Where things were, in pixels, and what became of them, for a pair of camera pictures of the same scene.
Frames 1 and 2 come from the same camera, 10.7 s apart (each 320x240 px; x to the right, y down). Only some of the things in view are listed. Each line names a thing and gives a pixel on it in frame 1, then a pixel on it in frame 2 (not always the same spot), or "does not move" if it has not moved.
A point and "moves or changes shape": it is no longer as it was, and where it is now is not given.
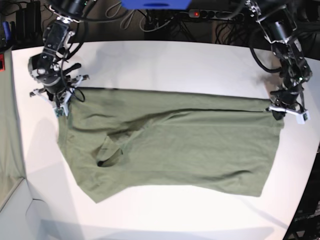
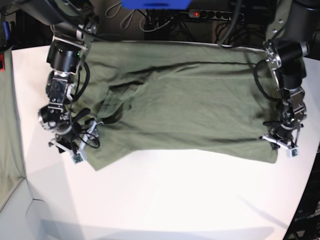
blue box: x=156 y=4 does not move
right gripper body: x=288 y=100 → x=279 y=135
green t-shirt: x=216 y=144 moves or changes shape
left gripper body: x=57 y=90 → x=75 y=138
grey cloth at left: x=11 y=167 does not move
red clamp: x=2 y=67 does not move
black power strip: x=213 y=14 does not move
